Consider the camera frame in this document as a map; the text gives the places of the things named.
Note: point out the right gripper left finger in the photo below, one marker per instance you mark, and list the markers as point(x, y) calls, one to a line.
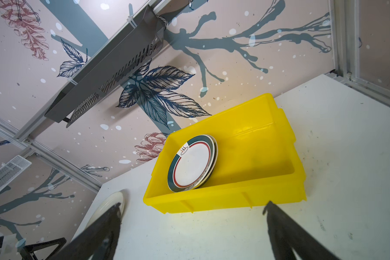
point(97, 242)

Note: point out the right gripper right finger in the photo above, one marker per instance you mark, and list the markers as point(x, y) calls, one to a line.
point(289, 240)

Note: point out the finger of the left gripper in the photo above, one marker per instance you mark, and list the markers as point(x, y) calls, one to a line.
point(28, 252)

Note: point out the plain cream plate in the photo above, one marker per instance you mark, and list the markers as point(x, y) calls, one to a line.
point(110, 201)

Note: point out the small green rimmed plate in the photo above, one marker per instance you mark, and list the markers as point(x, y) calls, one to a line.
point(191, 164)

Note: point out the green red rimmed plate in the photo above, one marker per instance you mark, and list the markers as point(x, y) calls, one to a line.
point(213, 163)

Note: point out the yellow plastic bin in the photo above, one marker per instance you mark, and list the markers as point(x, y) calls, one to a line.
point(256, 163)

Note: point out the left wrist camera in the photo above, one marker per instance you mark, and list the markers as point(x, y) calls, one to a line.
point(10, 247)

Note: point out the white wire mesh basket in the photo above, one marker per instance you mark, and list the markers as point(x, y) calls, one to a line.
point(12, 169)

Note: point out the dark hanging wall basket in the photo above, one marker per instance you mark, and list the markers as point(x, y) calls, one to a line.
point(139, 40)

